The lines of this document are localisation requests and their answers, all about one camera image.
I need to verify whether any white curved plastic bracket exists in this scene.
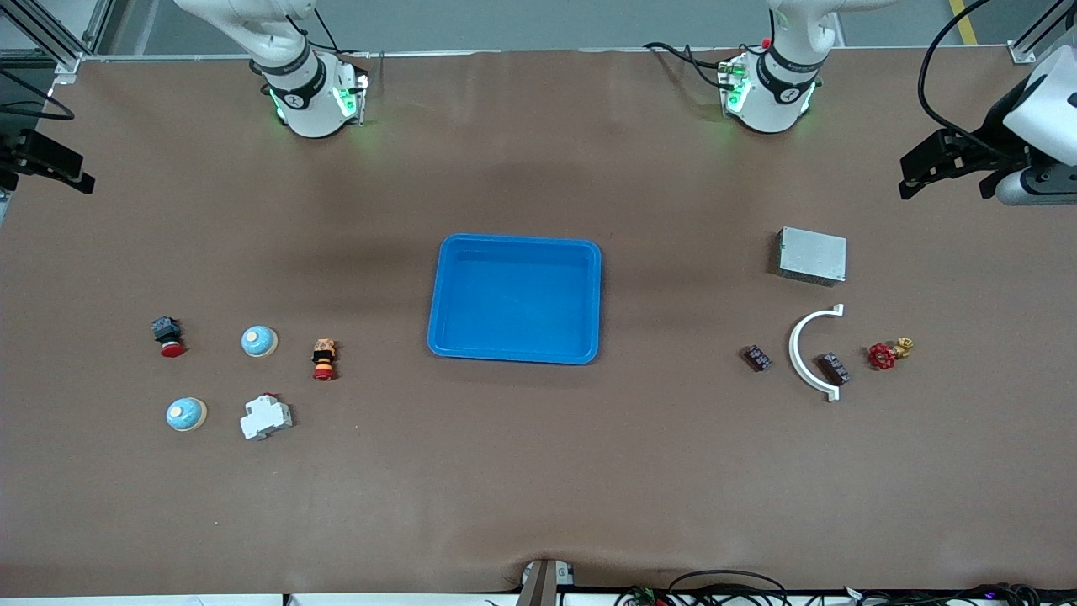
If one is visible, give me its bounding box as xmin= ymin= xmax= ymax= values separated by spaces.
xmin=788 ymin=304 xmax=845 ymax=402

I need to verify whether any white circuit breaker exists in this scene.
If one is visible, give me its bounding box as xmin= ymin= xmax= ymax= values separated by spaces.
xmin=240 ymin=393 xmax=294 ymax=442

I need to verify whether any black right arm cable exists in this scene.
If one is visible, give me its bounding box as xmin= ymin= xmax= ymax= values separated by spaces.
xmin=0 ymin=72 xmax=77 ymax=120

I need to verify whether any silver metal box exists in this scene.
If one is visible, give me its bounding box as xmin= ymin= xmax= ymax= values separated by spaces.
xmin=776 ymin=226 xmax=848 ymax=287

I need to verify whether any brass valve with red handle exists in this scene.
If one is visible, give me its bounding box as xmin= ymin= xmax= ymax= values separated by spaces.
xmin=868 ymin=338 xmax=915 ymax=372

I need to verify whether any tangled black cable bundle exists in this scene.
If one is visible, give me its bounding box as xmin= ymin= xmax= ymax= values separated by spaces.
xmin=841 ymin=582 xmax=1077 ymax=606

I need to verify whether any blue plastic tray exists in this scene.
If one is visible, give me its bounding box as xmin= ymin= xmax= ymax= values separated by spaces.
xmin=427 ymin=234 xmax=603 ymax=366

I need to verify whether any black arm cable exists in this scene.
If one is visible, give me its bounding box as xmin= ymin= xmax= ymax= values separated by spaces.
xmin=917 ymin=0 xmax=1023 ymax=161
xmin=0 ymin=72 xmax=77 ymax=120

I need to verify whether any red emergency stop button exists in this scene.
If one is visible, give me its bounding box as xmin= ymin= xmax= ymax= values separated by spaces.
xmin=151 ymin=316 xmax=187 ymax=359

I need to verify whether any black looped floor cable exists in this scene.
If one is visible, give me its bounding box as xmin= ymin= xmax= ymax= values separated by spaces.
xmin=614 ymin=570 xmax=792 ymax=606

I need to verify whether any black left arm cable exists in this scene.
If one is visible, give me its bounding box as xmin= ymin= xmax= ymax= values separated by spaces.
xmin=917 ymin=0 xmax=1023 ymax=161

